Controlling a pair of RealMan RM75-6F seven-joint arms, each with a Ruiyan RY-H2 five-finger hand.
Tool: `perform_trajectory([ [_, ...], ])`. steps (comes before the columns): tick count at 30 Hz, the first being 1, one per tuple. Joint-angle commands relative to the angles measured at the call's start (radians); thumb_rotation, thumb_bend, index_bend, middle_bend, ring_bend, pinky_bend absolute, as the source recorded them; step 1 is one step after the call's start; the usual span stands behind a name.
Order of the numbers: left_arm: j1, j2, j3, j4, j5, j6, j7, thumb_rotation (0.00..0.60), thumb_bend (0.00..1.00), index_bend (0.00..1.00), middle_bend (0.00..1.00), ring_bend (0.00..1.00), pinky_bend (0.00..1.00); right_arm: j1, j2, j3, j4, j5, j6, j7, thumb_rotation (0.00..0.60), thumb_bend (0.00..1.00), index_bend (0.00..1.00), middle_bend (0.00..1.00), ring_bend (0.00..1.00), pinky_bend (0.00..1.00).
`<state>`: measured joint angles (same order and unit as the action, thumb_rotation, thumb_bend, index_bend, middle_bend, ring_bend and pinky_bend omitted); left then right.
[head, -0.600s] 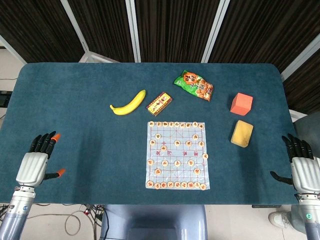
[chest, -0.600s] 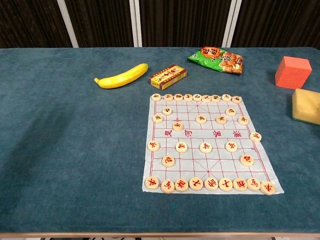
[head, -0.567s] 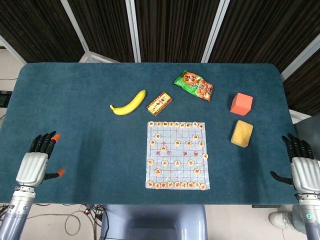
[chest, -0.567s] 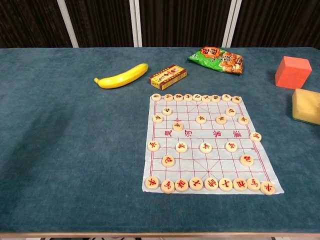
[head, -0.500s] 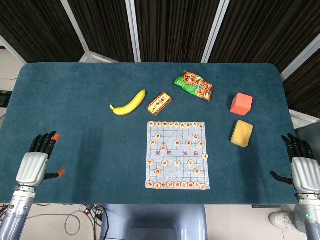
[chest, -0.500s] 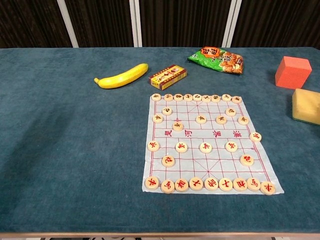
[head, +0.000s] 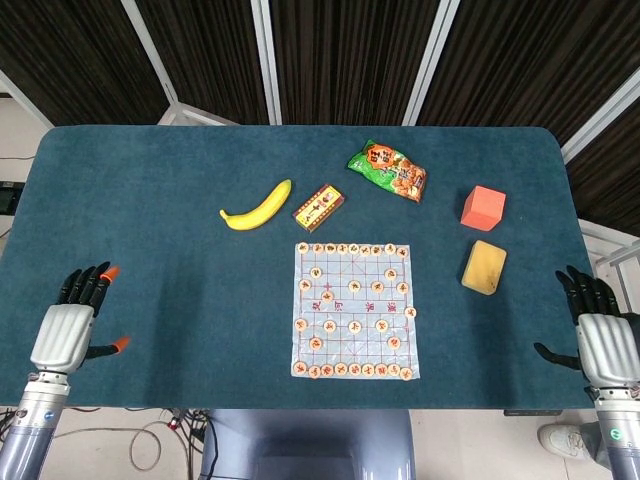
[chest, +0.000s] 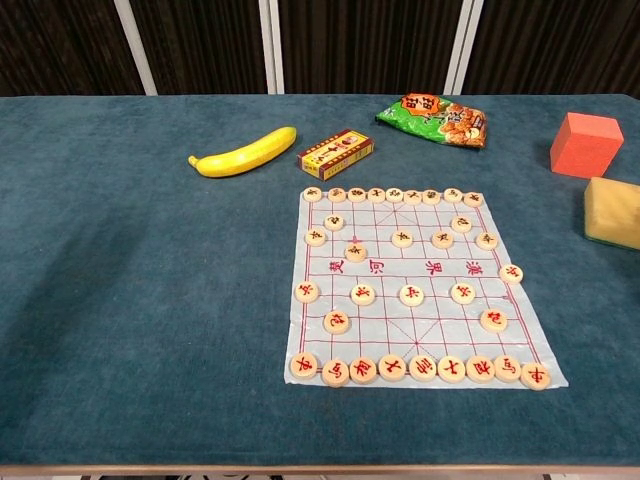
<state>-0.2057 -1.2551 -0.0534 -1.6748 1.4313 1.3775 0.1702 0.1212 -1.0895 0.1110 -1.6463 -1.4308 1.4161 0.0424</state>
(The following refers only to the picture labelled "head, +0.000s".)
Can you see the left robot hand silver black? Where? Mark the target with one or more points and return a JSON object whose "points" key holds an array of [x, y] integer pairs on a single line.
{"points": [[62, 337]]}

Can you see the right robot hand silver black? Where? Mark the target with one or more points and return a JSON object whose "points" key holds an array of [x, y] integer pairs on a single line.
{"points": [[607, 347]]}

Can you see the round wooden xiangqi piece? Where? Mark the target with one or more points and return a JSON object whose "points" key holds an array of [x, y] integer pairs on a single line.
{"points": [[376, 250], [316, 272], [304, 285], [354, 369], [354, 326], [318, 247], [354, 248], [406, 373], [326, 370], [390, 274], [315, 343], [394, 342], [329, 326], [303, 246], [330, 248], [365, 250], [393, 370], [381, 370], [314, 372], [368, 369], [342, 248], [299, 368], [390, 248], [377, 286], [300, 325], [327, 296], [402, 287], [410, 312], [401, 252], [340, 369], [381, 325], [354, 286]]}

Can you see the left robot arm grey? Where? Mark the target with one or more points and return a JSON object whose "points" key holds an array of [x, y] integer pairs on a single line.
{"points": [[32, 425]]}

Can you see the person in grey clothing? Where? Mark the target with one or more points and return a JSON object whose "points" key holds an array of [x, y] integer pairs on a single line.
{"points": [[592, 440]]}

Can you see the white metal rack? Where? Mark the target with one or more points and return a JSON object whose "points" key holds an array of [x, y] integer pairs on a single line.
{"points": [[625, 252]]}

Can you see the white sneaker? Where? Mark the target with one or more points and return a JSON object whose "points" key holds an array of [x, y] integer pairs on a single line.
{"points": [[557, 440]]}

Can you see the blue felt table cloth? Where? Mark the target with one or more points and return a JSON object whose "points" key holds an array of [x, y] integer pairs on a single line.
{"points": [[175, 300]]}

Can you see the yellow sponge block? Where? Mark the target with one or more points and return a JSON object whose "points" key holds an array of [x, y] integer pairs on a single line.
{"points": [[484, 267]]}

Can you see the black electronic device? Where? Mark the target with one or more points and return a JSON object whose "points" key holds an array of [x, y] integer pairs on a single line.
{"points": [[7, 200]]}

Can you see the dark partition panel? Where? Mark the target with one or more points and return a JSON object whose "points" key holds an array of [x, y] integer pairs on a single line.
{"points": [[525, 50], [610, 180], [75, 50], [210, 50], [350, 50]]}

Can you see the orange foam cube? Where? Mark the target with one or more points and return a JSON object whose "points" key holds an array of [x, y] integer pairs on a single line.
{"points": [[482, 210]]}

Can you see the yellow banana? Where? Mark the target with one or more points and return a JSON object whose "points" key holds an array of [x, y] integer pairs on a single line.
{"points": [[260, 212]]}

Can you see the plastic xiangqi board sheet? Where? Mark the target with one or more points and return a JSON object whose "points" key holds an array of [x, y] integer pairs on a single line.
{"points": [[365, 310]]}

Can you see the white partition foot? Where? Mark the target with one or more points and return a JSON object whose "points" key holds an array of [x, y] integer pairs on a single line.
{"points": [[190, 116]]}

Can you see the grey blue robot torso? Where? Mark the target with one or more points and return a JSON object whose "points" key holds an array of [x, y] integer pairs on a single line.
{"points": [[310, 440]]}

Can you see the green snack bag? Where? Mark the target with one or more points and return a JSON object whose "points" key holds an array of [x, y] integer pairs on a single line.
{"points": [[390, 170]]}

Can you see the yellow red card box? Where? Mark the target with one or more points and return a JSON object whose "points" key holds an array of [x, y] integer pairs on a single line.
{"points": [[320, 207]]}

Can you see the white partition post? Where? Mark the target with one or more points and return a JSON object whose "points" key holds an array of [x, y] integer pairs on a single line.
{"points": [[152, 55], [267, 60], [431, 60], [600, 125], [20, 100]]}

